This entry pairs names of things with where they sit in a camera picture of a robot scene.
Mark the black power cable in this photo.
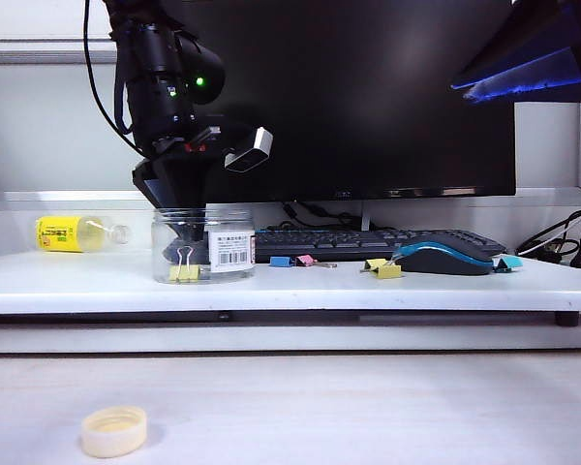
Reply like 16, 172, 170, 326
515, 205, 581, 258

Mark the teal binder clip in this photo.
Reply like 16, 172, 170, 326
492, 256, 523, 275

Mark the pale yellow bottle cap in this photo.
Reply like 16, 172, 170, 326
80, 405, 150, 459

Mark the round transparent plastic box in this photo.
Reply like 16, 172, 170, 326
151, 207, 257, 286

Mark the pink binder clip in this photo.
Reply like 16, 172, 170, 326
294, 254, 340, 270

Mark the blue and black computer mouse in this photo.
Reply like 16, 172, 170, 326
392, 239, 495, 278

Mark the black monitor cable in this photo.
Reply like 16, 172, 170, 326
268, 201, 364, 232

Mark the plastic bottle with yellow label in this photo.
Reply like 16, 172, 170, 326
35, 215, 134, 255

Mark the black computer keyboard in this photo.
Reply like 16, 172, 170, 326
160, 229, 509, 265

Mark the black computer monitor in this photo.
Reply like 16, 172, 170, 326
173, 0, 517, 203

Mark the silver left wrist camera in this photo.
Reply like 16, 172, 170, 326
222, 126, 275, 174

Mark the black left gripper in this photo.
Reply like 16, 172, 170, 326
132, 124, 224, 243

